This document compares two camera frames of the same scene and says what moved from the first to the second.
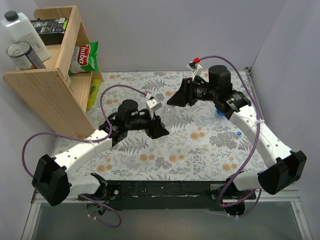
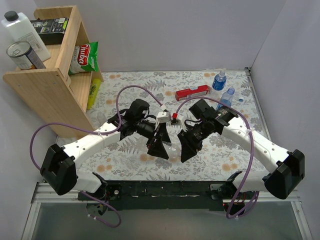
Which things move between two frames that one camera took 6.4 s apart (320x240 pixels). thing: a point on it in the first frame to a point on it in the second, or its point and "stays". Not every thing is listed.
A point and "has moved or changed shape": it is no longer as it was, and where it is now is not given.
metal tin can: (24, 56) stays
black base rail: (196, 195) stays
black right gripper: (188, 91) to (188, 135)
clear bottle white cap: (168, 115) has moved or changed shape
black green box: (50, 32) stays
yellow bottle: (95, 87) stays
